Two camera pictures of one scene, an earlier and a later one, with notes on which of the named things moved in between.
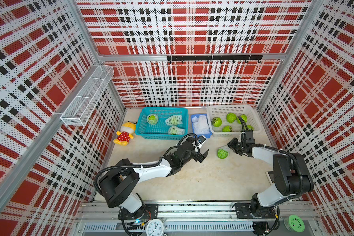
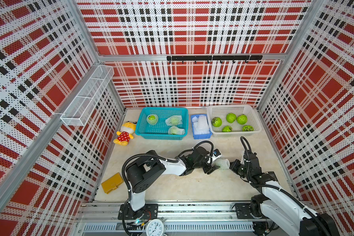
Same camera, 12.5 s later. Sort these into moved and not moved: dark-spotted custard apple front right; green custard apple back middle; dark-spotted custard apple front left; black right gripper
Moved: black right gripper
Not moved: green custard apple back middle; dark-spotted custard apple front right; dark-spotted custard apple front left
